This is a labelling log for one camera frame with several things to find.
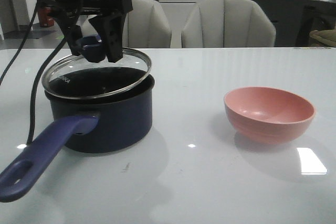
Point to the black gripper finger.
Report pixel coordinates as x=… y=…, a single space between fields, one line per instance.
x=70 y=29
x=110 y=29

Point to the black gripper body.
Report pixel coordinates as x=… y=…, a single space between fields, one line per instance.
x=71 y=8

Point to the glass pot lid blue knob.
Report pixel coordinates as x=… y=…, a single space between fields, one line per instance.
x=90 y=75

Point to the pink plastic bowl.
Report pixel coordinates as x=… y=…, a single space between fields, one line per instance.
x=268 y=115

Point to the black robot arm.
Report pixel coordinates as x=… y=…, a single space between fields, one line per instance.
x=91 y=28

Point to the red trash bin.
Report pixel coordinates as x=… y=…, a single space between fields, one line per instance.
x=44 y=19

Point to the left beige upholstered chair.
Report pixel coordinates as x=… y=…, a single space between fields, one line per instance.
x=146 y=26

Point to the beige upholstered chair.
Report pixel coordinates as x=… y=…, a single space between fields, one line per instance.
x=227 y=24
x=146 y=26

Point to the dark blue saucepan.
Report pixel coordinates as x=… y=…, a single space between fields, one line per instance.
x=89 y=126

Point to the right beige upholstered chair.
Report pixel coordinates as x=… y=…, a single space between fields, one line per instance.
x=227 y=24

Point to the black appliance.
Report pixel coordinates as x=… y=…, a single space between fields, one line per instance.
x=315 y=14

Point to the olive cushion seat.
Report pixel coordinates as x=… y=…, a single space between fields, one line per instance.
x=325 y=38

